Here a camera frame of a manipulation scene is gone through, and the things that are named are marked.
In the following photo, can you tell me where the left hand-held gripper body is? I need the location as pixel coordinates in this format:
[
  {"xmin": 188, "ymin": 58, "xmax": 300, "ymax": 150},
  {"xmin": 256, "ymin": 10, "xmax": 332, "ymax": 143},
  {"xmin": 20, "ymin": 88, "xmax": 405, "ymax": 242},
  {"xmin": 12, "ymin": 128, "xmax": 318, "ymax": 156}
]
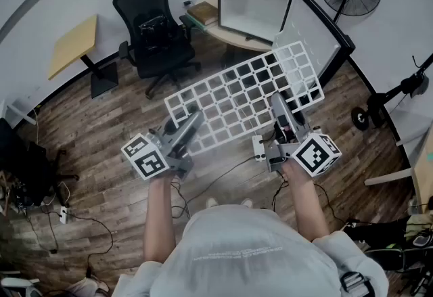
[{"xmin": 120, "ymin": 126, "xmax": 194, "ymax": 181}]

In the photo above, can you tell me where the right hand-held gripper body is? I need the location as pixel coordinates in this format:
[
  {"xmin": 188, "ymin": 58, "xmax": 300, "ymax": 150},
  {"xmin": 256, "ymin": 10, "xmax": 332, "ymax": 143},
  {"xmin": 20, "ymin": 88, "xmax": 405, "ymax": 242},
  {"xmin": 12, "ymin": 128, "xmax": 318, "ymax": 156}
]
[{"xmin": 267, "ymin": 124, "xmax": 342, "ymax": 177}]

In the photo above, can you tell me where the white wire fridge shelf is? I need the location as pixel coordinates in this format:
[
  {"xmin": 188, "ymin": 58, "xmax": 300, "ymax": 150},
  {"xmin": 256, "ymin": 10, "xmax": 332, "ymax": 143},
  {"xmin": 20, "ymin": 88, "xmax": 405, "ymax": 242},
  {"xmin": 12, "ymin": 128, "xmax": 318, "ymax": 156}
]
[{"xmin": 164, "ymin": 40, "xmax": 325, "ymax": 156}]

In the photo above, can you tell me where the person's right forearm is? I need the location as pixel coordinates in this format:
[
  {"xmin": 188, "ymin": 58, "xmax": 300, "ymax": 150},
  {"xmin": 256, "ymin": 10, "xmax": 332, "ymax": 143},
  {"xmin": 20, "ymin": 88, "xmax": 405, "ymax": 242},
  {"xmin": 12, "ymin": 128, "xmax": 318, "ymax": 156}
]
[{"xmin": 281, "ymin": 160, "xmax": 331, "ymax": 242}]

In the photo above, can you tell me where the person's left forearm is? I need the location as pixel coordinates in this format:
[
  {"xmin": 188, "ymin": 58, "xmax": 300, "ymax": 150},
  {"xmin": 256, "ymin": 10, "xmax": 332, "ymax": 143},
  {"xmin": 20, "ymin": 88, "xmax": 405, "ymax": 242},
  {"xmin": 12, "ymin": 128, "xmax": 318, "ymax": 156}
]
[{"xmin": 143, "ymin": 172, "xmax": 179, "ymax": 262}]

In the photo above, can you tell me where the white mini-fridge door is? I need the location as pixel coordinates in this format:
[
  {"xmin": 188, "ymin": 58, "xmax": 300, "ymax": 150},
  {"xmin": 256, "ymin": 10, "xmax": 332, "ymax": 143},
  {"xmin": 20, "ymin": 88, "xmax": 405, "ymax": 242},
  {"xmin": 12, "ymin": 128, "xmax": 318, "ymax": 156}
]
[{"xmin": 273, "ymin": 0, "xmax": 357, "ymax": 114}]

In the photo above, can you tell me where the round wooden table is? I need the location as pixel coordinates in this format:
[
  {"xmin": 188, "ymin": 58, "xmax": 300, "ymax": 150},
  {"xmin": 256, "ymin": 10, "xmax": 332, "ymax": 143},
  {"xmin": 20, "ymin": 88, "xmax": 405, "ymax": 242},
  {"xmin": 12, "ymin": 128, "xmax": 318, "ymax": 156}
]
[{"xmin": 194, "ymin": 0, "xmax": 275, "ymax": 53}]

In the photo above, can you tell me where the black coat rack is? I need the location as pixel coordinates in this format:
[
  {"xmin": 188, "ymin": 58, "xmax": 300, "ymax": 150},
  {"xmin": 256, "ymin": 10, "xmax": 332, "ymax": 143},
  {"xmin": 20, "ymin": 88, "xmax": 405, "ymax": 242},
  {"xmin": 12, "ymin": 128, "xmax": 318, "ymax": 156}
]
[{"xmin": 350, "ymin": 53, "xmax": 433, "ymax": 129}]

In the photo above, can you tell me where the clear pouch with black trim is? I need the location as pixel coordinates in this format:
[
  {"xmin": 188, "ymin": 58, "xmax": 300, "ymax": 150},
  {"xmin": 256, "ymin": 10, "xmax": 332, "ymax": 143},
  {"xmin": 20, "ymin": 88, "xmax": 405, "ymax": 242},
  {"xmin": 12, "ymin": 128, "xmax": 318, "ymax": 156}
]
[{"xmin": 138, "ymin": 16, "xmax": 170, "ymax": 53}]

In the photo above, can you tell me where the pale green flat box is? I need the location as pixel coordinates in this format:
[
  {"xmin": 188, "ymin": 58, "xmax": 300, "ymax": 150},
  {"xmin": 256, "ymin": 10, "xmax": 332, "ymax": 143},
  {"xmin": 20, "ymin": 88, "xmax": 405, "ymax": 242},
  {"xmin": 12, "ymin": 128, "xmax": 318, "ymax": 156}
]
[{"xmin": 185, "ymin": 13, "xmax": 212, "ymax": 32}]

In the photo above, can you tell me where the light wooden desk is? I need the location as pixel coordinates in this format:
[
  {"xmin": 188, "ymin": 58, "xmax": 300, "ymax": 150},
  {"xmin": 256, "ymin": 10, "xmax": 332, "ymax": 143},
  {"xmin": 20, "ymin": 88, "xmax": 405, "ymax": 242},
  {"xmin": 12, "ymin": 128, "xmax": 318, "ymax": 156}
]
[{"xmin": 364, "ymin": 126, "xmax": 433, "ymax": 214}]

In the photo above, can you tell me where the brown book with gold emblem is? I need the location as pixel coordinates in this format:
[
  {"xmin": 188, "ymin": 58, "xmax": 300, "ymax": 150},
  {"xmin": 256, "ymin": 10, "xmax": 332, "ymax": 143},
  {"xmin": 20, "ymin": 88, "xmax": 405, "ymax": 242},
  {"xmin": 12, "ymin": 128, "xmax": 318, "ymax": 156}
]
[{"xmin": 186, "ymin": 1, "xmax": 220, "ymax": 26}]

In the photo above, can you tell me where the cluttered black swivel chair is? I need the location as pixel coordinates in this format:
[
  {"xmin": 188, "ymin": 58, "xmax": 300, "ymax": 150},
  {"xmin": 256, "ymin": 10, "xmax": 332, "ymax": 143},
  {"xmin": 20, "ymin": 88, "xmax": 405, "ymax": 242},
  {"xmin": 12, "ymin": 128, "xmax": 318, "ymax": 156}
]
[{"xmin": 0, "ymin": 118, "xmax": 81, "ymax": 210}]

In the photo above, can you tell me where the person's grey shirt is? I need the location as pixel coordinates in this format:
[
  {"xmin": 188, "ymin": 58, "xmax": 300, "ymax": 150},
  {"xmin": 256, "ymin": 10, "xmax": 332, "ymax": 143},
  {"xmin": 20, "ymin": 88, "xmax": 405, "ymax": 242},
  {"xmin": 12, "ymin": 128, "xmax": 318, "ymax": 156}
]
[{"xmin": 113, "ymin": 204, "xmax": 390, "ymax": 297}]

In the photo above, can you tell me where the black mesh office chair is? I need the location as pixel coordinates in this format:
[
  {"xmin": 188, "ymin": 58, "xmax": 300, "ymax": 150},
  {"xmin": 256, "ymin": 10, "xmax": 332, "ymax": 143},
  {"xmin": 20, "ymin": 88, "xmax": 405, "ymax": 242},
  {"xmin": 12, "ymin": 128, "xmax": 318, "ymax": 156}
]
[{"xmin": 112, "ymin": 0, "xmax": 202, "ymax": 100}]

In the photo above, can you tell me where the small wooden side table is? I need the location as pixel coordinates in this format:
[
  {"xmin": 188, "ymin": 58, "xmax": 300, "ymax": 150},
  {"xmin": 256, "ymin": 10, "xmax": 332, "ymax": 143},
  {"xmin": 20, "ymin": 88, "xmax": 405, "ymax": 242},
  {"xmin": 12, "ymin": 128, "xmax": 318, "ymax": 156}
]
[{"xmin": 47, "ymin": 14, "xmax": 118, "ymax": 99}]

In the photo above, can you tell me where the grey strap buckle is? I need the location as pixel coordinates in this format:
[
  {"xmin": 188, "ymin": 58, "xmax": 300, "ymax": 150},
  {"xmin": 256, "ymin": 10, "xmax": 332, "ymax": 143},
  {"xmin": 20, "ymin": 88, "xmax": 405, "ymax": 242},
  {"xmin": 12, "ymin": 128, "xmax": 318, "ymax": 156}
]
[{"xmin": 340, "ymin": 270, "xmax": 376, "ymax": 297}]

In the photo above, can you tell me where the white metal frame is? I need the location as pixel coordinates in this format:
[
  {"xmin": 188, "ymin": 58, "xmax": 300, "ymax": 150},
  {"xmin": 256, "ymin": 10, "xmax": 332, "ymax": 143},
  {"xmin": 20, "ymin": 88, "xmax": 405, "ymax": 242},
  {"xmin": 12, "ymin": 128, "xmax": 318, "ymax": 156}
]
[{"xmin": 0, "ymin": 99, "xmax": 38, "ymax": 127}]

